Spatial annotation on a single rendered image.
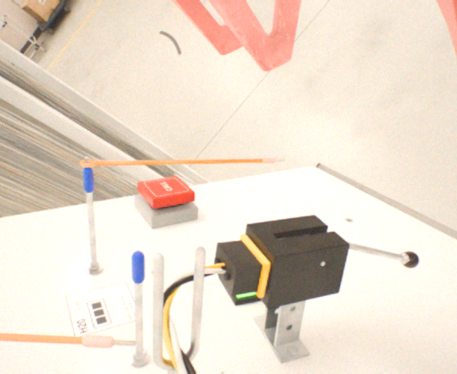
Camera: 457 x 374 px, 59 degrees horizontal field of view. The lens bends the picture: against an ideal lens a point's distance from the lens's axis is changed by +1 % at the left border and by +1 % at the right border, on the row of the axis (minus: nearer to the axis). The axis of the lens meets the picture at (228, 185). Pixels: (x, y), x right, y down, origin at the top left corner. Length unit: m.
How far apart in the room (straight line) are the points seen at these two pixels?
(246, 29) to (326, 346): 0.24
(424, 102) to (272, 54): 1.62
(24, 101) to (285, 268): 0.73
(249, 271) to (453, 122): 1.50
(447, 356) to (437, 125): 1.40
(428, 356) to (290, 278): 0.14
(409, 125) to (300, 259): 1.52
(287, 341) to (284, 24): 0.22
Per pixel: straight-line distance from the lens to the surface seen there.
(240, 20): 0.18
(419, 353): 0.36
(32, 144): 0.90
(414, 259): 0.36
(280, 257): 0.25
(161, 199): 0.43
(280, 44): 0.19
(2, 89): 0.89
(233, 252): 0.26
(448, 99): 1.77
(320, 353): 0.33
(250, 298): 0.35
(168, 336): 0.19
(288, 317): 0.30
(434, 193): 1.57
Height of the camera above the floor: 1.36
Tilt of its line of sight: 40 degrees down
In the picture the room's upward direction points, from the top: 55 degrees counter-clockwise
